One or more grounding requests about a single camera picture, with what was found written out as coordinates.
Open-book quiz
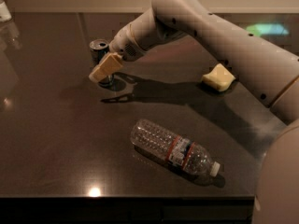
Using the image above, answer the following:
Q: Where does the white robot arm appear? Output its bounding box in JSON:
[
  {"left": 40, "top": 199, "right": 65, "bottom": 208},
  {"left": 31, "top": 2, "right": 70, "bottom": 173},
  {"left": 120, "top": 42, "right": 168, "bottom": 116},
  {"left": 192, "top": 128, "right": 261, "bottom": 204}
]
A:
[{"left": 90, "top": 0, "right": 299, "bottom": 224}]

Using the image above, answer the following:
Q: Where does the redbull can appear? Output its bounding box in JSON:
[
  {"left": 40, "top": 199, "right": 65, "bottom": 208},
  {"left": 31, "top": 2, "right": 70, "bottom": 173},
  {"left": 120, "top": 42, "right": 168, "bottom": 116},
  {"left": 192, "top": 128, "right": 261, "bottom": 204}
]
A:
[{"left": 89, "top": 39, "right": 114, "bottom": 88}]

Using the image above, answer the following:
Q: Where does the clear plastic water bottle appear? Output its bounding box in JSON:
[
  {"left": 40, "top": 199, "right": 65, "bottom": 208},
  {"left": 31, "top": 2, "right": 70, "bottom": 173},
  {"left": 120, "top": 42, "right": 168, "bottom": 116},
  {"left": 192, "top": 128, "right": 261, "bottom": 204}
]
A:
[{"left": 130, "top": 119, "right": 221, "bottom": 177}]

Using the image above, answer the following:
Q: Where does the yellow sponge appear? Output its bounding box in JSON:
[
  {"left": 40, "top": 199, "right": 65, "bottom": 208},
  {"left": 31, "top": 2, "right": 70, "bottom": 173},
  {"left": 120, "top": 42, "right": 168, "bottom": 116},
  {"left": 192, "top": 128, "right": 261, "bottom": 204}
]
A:
[{"left": 201, "top": 63, "right": 235, "bottom": 92}]

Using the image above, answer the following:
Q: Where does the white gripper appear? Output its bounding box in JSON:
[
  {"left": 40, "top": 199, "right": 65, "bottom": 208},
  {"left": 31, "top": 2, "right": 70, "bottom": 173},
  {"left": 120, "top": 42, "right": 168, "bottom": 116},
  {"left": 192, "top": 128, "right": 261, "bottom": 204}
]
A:
[{"left": 89, "top": 23, "right": 146, "bottom": 83}]

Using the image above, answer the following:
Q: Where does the white object at table corner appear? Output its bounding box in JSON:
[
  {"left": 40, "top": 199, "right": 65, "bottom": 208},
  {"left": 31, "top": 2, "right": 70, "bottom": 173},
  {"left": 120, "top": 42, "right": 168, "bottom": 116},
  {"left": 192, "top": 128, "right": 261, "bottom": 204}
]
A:
[{"left": 0, "top": 0, "right": 12, "bottom": 22}]

